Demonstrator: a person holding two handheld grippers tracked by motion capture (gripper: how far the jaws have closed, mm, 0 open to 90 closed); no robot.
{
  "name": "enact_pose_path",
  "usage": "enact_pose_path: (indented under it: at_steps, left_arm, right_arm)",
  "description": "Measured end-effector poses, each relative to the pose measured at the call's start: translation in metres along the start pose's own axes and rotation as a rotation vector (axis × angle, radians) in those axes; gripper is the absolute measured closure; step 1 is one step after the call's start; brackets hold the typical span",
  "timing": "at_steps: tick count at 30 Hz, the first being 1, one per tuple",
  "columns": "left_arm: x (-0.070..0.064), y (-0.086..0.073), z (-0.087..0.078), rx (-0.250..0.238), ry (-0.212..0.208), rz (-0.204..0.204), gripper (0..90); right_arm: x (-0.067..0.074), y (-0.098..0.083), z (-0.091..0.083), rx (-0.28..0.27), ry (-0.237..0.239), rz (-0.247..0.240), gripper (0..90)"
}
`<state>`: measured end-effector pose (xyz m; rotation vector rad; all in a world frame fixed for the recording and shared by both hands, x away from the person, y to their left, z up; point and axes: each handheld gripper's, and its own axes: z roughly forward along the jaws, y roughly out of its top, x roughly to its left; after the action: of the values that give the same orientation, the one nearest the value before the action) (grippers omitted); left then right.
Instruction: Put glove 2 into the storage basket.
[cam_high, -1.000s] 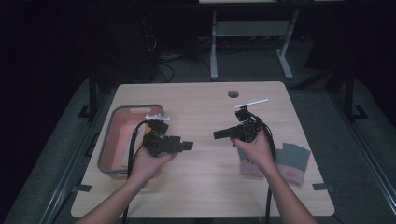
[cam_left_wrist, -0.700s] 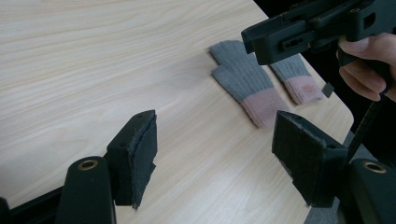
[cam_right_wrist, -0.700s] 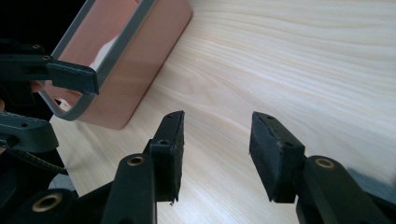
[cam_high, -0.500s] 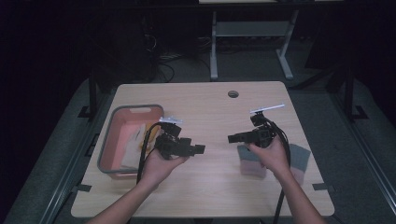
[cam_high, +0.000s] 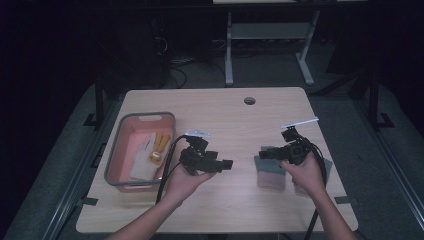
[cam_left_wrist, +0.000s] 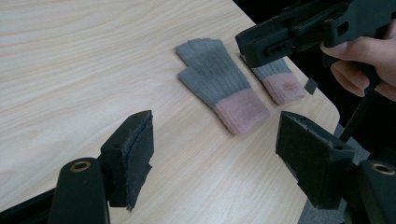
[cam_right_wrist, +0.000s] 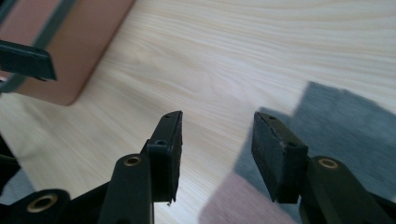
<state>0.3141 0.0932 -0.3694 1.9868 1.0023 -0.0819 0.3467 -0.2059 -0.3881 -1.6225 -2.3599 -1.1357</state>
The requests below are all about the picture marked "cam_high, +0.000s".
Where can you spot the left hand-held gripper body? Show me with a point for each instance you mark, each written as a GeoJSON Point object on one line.
{"type": "Point", "coordinates": [196, 158]}

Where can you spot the person's right hand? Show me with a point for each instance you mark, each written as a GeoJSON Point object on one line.
{"type": "Point", "coordinates": [308, 175]}

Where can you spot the beige glove large orange patch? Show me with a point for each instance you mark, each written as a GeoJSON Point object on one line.
{"type": "Point", "coordinates": [145, 166]}

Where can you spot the black metal stand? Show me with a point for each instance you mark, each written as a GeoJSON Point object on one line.
{"type": "Point", "coordinates": [375, 100]}
{"type": "Point", "coordinates": [99, 100]}

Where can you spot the pink basin with gray rim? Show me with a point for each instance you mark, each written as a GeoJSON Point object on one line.
{"type": "Point", "coordinates": [123, 160]}

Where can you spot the person's left hand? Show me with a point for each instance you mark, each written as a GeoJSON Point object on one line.
{"type": "Point", "coordinates": [181, 185]}

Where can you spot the gray and pink fingerless glove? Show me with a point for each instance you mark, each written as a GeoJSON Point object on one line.
{"type": "Point", "coordinates": [328, 166]}
{"type": "Point", "coordinates": [270, 175]}

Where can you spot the white metal desk frame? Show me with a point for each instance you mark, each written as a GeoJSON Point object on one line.
{"type": "Point", "coordinates": [266, 30]}

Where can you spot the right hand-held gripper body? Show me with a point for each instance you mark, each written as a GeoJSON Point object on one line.
{"type": "Point", "coordinates": [296, 151]}

